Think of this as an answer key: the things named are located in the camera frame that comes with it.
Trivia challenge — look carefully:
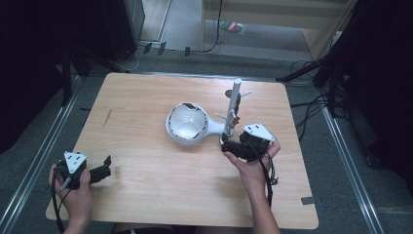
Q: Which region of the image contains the black curtain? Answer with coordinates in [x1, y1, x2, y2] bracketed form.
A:
[324, 0, 413, 186]
[0, 0, 108, 155]

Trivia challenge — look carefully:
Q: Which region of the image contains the person's left hand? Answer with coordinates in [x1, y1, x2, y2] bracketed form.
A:
[48, 163, 94, 226]

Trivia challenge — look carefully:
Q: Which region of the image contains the person's right hand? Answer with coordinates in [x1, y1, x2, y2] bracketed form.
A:
[224, 137, 282, 193]

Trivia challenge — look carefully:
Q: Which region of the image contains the hand-held gripper cable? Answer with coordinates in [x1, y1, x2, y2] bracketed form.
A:
[247, 142, 281, 210]
[50, 165, 72, 234]

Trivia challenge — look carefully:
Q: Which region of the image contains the black upright stand post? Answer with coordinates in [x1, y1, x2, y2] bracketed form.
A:
[60, 47, 73, 107]

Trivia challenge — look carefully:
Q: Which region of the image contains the black cabinet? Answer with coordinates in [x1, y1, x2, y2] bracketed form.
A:
[100, 0, 146, 62]

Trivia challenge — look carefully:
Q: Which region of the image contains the black stand leg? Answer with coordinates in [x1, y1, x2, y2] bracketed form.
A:
[276, 58, 329, 83]

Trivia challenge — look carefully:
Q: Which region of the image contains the left hand-held gripper cable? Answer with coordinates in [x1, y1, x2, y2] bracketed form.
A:
[50, 165, 72, 234]

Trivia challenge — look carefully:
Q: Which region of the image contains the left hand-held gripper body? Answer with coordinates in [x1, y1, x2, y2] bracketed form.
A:
[56, 150, 94, 191]

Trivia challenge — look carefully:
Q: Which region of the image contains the white key stand with bowl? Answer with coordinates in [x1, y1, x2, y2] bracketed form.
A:
[165, 77, 253, 146]

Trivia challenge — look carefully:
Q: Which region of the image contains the black hanging cable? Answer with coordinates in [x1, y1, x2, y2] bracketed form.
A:
[200, 0, 226, 54]

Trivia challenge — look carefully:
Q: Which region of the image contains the metal floor rail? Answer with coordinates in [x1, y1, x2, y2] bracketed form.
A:
[320, 106, 388, 234]
[0, 92, 81, 234]

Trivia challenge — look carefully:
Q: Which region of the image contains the colourful packet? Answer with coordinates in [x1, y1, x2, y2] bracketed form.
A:
[219, 20, 248, 36]

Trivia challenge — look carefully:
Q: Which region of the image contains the wooden shelf unit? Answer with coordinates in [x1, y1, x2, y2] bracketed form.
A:
[200, 0, 359, 62]

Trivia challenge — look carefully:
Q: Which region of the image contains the bundle of black floor cables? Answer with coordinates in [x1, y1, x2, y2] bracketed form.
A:
[289, 58, 350, 142]

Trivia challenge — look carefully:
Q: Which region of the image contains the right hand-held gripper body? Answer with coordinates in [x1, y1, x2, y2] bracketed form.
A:
[239, 122, 277, 163]

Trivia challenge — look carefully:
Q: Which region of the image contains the brown dog keychain green cord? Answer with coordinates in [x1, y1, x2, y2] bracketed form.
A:
[229, 92, 244, 130]

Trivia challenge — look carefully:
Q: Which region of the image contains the right hand-held gripper cable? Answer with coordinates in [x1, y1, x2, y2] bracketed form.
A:
[247, 142, 281, 210]

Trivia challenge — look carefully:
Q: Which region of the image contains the white floor cable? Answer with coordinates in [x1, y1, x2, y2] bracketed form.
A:
[113, 45, 145, 73]

